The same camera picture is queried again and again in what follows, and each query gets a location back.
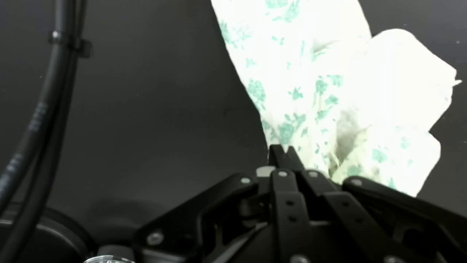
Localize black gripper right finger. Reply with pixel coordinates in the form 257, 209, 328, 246
284, 145, 467, 263

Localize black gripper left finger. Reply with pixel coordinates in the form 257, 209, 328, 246
132, 143, 313, 263

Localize white cloth with green floral print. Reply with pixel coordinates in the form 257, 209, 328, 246
209, 0, 463, 199

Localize thick black wrist cable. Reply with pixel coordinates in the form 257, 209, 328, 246
0, 0, 82, 211
0, 0, 94, 263

